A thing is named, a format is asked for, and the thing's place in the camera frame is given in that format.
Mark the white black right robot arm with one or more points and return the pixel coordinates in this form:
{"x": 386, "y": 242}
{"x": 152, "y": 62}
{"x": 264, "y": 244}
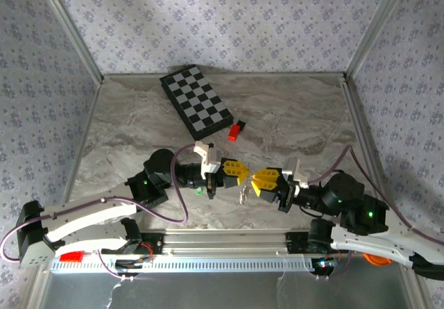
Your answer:
{"x": 364, "y": 250}

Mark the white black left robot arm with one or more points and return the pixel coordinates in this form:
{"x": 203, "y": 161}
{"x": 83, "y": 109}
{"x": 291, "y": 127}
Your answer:
{"x": 86, "y": 217}

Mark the red toy brick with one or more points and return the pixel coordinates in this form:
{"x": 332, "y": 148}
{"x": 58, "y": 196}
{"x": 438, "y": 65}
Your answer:
{"x": 234, "y": 132}

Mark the black toy brick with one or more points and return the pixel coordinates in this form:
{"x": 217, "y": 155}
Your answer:
{"x": 241, "y": 125}

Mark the orange round object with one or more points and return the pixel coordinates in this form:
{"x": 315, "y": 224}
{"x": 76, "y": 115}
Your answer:
{"x": 377, "y": 260}

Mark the folded black white chessboard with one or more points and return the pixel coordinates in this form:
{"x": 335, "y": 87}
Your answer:
{"x": 194, "y": 100}

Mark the red plastic block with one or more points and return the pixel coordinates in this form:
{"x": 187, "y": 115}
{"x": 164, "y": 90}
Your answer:
{"x": 71, "y": 257}

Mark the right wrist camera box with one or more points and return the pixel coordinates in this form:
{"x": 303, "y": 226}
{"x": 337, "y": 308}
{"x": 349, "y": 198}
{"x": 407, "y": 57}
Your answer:
{"x": 295, "y": 171}

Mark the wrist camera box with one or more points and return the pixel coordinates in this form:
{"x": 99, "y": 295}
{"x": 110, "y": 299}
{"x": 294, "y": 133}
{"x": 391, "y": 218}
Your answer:
{"x": 295, "y": 171}
{"x": 208, "y": 156}

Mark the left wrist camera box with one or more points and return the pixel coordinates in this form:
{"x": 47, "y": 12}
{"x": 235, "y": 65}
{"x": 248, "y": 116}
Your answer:
{"x": 208, "y": 156}

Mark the aluminium arm base rail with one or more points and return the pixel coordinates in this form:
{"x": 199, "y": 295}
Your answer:
{"x": 225, "y": 243}

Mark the aluminium frame post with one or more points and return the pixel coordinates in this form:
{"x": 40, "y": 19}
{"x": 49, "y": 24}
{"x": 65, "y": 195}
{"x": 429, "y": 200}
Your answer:
{"x": 69, "y": 27}
{"x": 414, "y": 288}
{"x": 378, "y": 27}
{"x": 38, "y": 288}

